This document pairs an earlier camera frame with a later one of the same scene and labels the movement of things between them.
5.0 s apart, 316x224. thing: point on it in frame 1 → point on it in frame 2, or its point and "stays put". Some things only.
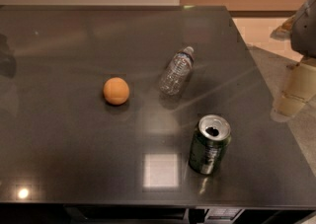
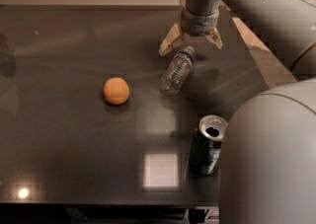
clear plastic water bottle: x=177 y=71 stays put
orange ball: x=116 y=91 stays put
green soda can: x=209 y=144 stays put
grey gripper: x=305 y=34 → x=199 y=23
